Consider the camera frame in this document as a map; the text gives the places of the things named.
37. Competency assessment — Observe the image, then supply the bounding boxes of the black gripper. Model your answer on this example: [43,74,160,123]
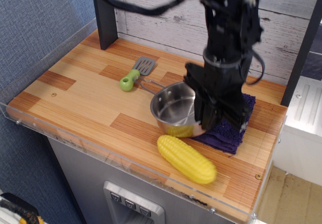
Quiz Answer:
[184,56,253,138]

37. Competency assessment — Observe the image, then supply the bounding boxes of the stainless steel saucepan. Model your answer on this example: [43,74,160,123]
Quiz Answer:
[137,78,206,137]

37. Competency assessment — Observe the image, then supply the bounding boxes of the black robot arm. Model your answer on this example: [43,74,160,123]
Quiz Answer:
[184,0,263,131]

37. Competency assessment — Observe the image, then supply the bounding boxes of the dark blue folded cloth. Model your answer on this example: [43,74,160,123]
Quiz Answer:
[190,93,257,156]

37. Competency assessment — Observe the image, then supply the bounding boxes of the yellow plastic corn cob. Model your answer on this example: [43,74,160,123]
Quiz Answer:
[157,135,217,184]

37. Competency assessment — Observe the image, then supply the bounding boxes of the white ribbed side counter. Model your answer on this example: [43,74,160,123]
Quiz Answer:
[273,76,321,185]

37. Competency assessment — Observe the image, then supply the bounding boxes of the silver dispenser button panel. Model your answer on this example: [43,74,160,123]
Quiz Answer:
[103,181,166,223]

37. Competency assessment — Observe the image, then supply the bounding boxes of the grey toy cabinet front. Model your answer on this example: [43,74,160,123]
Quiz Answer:
[46,135,242,224]

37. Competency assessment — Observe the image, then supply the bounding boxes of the yellow toy bottom left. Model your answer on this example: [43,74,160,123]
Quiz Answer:
[16,209,45,224]

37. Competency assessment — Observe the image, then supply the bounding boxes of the dark right upright post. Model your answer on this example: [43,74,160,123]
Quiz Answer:
[281,0,321,107]

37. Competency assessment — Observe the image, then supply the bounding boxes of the dark upright post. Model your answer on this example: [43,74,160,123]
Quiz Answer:
[281,0,321,107]
[93,0,118,50]

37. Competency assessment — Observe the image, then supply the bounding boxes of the green handled grey spatula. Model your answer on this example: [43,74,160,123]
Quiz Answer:
[119,56,156,92]

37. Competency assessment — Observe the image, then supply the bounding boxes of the dark left upright post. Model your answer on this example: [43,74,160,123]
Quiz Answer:
[93,0,118,50]

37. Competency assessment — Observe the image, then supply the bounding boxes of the clear acrylic guard rail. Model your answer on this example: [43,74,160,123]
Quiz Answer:
[1,12,292,222]

